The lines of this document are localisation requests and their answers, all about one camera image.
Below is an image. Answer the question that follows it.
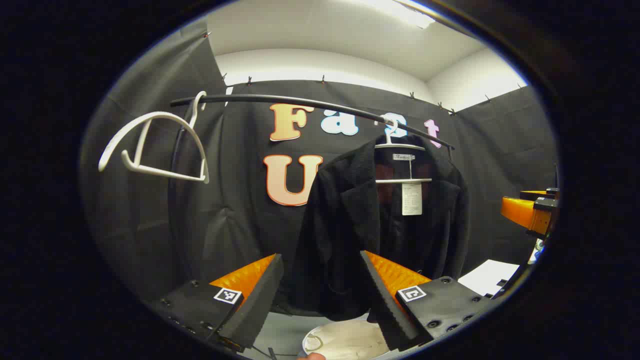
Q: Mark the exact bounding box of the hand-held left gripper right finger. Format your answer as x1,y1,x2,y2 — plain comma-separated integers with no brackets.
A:
360,250,494,352

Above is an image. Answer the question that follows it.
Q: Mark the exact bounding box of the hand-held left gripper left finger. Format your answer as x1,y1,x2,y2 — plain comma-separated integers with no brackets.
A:
149,253,285,353

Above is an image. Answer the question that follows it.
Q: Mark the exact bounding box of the white laundry hamper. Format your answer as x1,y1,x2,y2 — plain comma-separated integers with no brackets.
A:
301,319,391,360

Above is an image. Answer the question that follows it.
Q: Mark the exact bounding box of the black jacket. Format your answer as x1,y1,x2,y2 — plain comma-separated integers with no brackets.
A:
291,134,471,322

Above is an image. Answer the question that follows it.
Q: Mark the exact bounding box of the white plastic hanger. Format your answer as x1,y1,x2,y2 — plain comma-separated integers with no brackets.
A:
374,116,433,184
98,91,210,185

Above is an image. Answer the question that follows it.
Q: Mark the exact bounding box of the black backdrop cloth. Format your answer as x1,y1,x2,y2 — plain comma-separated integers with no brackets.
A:
80,20,560,321

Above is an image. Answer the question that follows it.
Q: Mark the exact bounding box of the ceiling light panel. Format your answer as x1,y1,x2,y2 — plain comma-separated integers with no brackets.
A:
360,0,437,30

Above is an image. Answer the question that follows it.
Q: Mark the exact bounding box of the black clothes rail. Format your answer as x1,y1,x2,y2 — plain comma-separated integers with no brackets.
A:
167,94,456,281

